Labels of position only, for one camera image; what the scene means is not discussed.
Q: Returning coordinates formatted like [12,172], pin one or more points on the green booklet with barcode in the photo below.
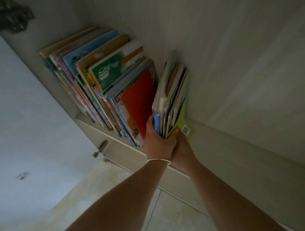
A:
[184,123]

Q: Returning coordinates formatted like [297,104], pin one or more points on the person's left forearm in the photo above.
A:
[124,200]

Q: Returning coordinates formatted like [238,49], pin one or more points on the small metal cabinet hinge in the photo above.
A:
[100,148]

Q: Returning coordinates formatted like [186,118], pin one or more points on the row of colourful children's books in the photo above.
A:
[107,78]

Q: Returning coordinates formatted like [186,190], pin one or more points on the person's left hand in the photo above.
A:
[157,145]

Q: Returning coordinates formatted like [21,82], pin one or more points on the person's left thumb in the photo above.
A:
[173,135]

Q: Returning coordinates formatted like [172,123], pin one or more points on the bundle of thin books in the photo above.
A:
[170,95]

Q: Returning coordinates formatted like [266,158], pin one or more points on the person's right hand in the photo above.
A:
[184,154]

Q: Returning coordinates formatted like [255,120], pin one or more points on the white wall cabinet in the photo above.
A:
[238,95]

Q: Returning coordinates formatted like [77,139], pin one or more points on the person's right forearm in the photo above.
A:
[224,202]

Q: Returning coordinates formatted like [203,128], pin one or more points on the white cabinet door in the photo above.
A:
[33,133]

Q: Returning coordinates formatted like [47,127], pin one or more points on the large grey metal bracket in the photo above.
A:
[14,16]

